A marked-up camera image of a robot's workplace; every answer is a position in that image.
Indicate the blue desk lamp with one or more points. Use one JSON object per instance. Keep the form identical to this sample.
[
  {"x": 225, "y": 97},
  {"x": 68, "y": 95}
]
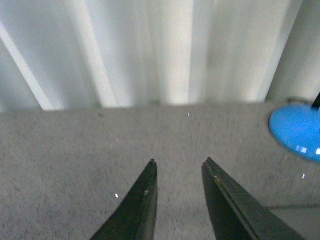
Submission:
[{"x": 297, "y": 128}]

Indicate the left gripper dark own left finger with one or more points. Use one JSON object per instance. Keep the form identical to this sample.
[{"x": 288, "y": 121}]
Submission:
[{"x": 135, "y": 217}]

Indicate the white pleated curtain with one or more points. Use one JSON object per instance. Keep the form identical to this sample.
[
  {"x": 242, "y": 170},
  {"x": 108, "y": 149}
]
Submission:
[{"x": 69, "y": 54}]

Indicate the left gripper dark own right finger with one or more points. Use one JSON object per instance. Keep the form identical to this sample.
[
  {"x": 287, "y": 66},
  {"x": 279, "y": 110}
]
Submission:
[{"x": 235, "y": 214}]

